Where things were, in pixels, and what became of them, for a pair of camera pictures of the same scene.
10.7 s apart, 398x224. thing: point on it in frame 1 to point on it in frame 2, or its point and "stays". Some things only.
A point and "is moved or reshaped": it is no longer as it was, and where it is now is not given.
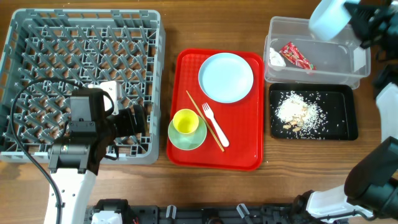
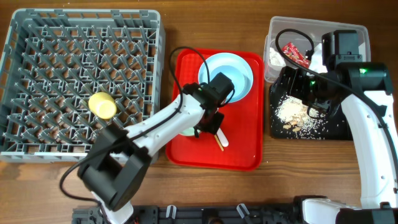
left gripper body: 124,123 to 212,125
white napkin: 275,60 stays
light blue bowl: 330,18 to 233,67
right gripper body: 387,28 to 309,89
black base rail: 201,214 stays
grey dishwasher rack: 46,53 stays
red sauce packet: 292,53 stays
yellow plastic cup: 185,121 is moved or reshaped
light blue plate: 226,78 stays
